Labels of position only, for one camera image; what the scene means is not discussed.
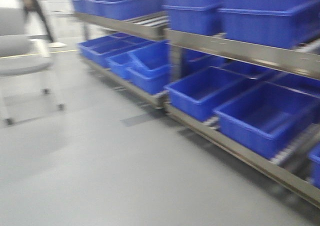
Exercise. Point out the steel roller shelf rack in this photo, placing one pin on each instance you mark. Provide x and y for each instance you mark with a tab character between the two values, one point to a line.
298	70

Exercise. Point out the blue bin lower tilted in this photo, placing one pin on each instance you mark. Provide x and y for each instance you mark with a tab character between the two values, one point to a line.
147	67

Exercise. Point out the blue bin lower far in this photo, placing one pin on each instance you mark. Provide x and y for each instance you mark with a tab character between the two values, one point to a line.
99	49

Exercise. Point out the blue bin upper middle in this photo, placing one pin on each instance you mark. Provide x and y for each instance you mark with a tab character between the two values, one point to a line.
200	17

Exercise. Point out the blue bin lower front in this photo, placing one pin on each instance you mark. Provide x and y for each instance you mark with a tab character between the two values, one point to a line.
266	118

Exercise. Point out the blue bin upper far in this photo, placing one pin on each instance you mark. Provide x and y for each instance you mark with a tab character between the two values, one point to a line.
118	9

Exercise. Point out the grey wheeled chair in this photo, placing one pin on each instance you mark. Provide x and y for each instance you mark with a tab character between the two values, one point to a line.
21	55

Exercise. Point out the blue bin upper right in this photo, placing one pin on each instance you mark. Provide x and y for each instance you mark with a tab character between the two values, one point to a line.
276	23

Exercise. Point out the walking person in background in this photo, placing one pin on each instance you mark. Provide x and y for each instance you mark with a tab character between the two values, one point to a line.
33	6

